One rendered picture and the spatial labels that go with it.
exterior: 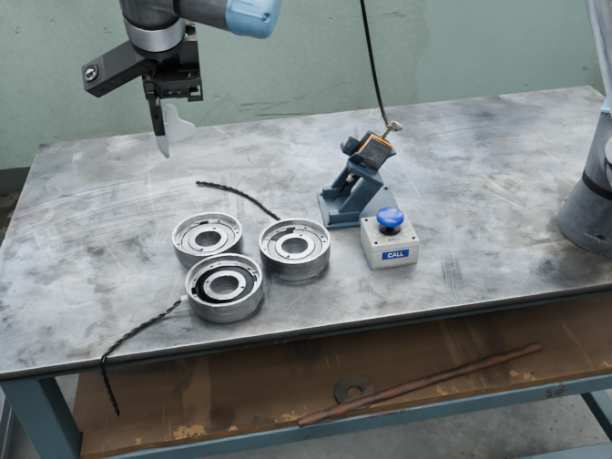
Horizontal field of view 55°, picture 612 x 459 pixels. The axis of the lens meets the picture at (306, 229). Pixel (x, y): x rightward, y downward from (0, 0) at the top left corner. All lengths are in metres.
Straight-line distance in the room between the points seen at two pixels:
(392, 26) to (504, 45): 0.51
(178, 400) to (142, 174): 0.41
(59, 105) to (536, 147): 1.88
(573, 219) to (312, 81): 1.70
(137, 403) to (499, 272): 0.62
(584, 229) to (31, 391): 0.82
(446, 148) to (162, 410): 0.70
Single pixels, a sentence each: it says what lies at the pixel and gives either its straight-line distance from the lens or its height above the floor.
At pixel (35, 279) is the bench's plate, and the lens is 0.97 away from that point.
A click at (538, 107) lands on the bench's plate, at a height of 0.80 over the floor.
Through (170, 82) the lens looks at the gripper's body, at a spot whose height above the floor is 1.05.
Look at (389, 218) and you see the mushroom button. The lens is 0.86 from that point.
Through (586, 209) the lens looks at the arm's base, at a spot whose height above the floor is 0.86.
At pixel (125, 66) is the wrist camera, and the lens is 0.86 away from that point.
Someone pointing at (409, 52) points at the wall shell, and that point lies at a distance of 2.58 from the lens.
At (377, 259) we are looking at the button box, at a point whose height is 0.82.
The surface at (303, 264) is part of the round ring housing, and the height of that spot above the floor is 0.84.
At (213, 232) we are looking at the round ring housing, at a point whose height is 0.83.
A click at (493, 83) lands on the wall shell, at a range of 2.79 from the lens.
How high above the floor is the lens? 1.39
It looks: 38 degrees down
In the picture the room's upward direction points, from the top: 2 degrees counter-clockwise
